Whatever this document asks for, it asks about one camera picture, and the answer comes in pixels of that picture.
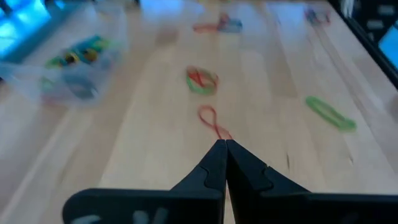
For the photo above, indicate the red rubber band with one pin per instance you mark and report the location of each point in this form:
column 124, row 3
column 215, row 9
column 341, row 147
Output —
column 325, row 20
column 202, row 28
column 197, row 77
column 214, row 125

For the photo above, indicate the green rubber band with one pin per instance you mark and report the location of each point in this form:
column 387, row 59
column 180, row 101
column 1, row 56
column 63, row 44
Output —
column 199, row 91
column 54, row 63
column 349, row 126

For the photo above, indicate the teal rubber band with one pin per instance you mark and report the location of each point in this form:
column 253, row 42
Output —
column 233, row 26
column 90, row 42

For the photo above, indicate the pale yellow rubber band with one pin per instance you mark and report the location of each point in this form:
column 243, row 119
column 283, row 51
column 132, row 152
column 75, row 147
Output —
column 90, row 55

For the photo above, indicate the purple rubber band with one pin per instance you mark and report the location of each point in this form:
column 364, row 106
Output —
column 311, row 14

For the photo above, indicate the clear plastic bin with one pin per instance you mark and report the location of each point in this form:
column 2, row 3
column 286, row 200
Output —
column 31, row 84

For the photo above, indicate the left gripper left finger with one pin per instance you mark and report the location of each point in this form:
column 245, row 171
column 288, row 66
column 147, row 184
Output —
column 208, row 180

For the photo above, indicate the blue lit screen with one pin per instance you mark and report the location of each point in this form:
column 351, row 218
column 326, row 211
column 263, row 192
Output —
column 390, row 46

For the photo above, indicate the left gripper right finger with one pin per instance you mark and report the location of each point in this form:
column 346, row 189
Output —
column 248, row 180

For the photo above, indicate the blue rubber band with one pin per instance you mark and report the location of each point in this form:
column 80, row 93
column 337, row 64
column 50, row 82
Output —
column 77, row 88

